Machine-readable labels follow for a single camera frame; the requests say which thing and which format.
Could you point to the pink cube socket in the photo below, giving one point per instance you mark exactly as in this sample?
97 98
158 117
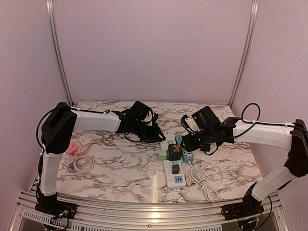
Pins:
72 149

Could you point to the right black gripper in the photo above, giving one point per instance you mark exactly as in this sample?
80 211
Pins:
189 145

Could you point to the aluminium front rail frame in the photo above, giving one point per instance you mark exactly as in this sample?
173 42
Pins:
102 215

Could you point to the teal power strip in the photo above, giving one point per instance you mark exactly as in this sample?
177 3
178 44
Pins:
186 156

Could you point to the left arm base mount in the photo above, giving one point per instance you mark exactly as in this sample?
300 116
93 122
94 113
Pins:
52 206

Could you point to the right aluminium post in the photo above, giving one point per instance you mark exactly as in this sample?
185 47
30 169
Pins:
247 47

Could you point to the light green plug adapter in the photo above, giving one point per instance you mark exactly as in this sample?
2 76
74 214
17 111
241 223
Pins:
163 155

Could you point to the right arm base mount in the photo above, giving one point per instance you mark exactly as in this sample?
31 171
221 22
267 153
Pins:
247 207

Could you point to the small black usb charger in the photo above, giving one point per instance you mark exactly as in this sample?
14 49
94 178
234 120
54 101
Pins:
175 169

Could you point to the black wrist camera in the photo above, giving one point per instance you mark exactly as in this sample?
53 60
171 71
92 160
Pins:
204 118
141 112

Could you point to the beige round power strip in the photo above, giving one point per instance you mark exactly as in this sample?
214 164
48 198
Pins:
82 145

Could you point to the black power adapter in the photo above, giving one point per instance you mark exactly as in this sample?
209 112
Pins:
205 148

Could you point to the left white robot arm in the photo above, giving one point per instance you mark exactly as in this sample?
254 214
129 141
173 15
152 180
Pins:
55 129

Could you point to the left aluminium post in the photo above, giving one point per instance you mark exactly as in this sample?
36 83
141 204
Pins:
57 51

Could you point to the dark green cube adapter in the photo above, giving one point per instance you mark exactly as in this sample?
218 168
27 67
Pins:
174 152

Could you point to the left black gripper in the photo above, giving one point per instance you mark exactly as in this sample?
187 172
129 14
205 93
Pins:
154 136

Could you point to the aluminium post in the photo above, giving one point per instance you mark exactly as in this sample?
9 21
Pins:
57 51
247 47

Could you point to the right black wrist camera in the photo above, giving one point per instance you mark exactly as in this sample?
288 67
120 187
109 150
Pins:
204 118

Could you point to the white long power strip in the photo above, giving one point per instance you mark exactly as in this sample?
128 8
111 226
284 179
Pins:
173 182

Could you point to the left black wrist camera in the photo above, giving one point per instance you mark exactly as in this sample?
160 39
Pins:
141 112

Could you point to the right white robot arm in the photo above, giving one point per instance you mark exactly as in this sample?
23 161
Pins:
292 137

